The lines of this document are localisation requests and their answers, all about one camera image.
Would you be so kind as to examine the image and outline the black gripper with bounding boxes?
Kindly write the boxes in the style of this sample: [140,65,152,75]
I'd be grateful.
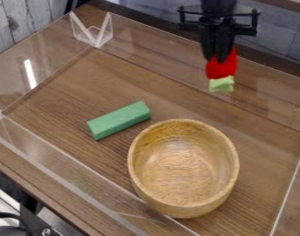
[179,5,262,63]

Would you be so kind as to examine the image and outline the red plush strawberry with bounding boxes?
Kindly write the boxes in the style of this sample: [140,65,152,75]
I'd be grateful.
[206,47,239,92]

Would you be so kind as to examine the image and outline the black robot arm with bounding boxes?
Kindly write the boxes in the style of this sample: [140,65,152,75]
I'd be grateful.
[179,0,262,63]

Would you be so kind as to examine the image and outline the green foam block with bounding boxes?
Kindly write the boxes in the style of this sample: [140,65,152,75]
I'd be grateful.
[88,101,151,140]

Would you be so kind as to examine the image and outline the wooden bowl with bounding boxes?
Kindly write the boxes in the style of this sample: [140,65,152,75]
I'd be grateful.
[128,119,240,218]

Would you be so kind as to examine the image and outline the clear acrylic enclosure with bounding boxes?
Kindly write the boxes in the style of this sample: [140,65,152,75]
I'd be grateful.
[0,10,300,236]

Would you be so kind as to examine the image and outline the black mount bracket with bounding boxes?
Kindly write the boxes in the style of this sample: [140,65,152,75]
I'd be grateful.
[20,206,64,236]

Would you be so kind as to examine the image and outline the black cable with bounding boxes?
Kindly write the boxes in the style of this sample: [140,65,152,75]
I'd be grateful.
[0,211,24,221]

